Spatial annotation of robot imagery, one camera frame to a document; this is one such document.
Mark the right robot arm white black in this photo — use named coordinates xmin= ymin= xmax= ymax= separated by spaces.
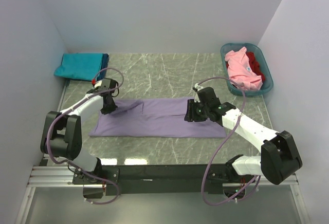
xmin=185 ymin=85 xmax=303 ymax=185

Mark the purple cable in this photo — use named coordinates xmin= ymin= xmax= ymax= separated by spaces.
xmin=45 ymin=67 xmax=125 ymax=206
xmin=196 ymin=76 xmax=260 ymax=206

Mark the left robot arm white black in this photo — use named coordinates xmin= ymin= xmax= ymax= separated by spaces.
xmin=40 ymin=78 xmax=119 ymax=184

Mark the teal plastic basket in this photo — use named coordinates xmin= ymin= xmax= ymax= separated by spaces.
xmin=221 ymin=43 xmax=273 ymax=97

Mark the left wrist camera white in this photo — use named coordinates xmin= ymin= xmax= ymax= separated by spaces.
xmin=92 ymin=79 xmax=102 ymax=88

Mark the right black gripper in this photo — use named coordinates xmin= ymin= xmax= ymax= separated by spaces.
xmin=184 ymin=99 xmax=210 ymax=122

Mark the pink t shirt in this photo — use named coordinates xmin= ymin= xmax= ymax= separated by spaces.
xmin=224 ymin=47 xmax=263 ymax=91

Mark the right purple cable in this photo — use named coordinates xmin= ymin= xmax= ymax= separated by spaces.
xmin=196 ymin=76 xmax=260 ymax=206

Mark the folded dark blue t shirt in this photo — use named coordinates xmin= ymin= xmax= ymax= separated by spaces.
xmin=98 ymin=53 xmax=109 ymax=80

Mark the purple t shirt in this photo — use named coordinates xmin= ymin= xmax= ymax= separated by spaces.
xmin=89 ymin=97 xmax=226 ymax=138

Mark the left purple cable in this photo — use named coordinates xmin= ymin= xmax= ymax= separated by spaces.
xmin=45 ymin=67 xmax=125 ymax=206

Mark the red t shirt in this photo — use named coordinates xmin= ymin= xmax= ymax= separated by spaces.
xmin=246 ymin=51 xmax=266 ymax=82

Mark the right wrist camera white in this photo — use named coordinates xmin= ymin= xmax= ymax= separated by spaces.
xmin=193 ymin=83 xmax=203 ymax=103

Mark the black base beam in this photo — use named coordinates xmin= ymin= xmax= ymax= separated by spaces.
xmin=72 ymin=164 xmax=252 ymax=196

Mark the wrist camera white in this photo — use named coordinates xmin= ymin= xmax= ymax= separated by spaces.
xmin=193 ymin=83 xmax=203 ymax=103
xmin=92 ymin=79 xmax=102 ymax=88

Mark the folded teal t shirt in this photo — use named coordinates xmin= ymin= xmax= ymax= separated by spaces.
xmin=54 ymin=53 xmax=103 ymax=81

